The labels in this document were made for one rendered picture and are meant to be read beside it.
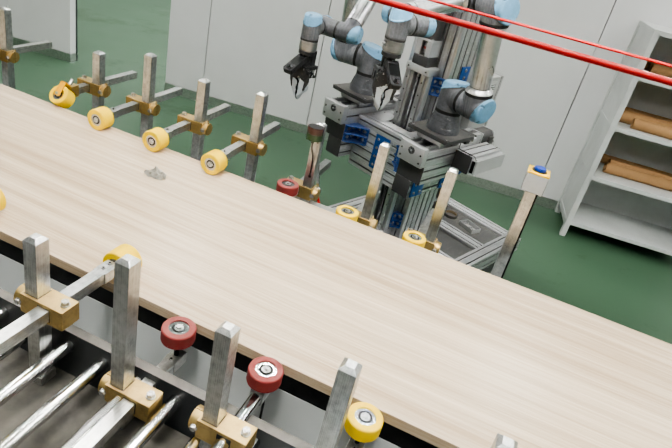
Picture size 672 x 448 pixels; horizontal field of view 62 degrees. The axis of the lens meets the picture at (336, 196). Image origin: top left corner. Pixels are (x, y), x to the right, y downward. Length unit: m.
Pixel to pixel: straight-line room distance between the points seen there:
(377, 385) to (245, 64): 3.97
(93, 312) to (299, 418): 0.62
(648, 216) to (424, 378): 3.86
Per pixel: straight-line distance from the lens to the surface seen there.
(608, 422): 1.58
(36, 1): 6.05
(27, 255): 1.33
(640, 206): 5.05
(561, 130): 4.74
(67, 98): 2.49
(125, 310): 1.21
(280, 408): 1.47
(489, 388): 1.48
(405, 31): 2.00
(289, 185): 2.06
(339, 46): 2.83
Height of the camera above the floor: 1.84
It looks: 27 degrees down
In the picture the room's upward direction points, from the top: 14 degrees clockwise
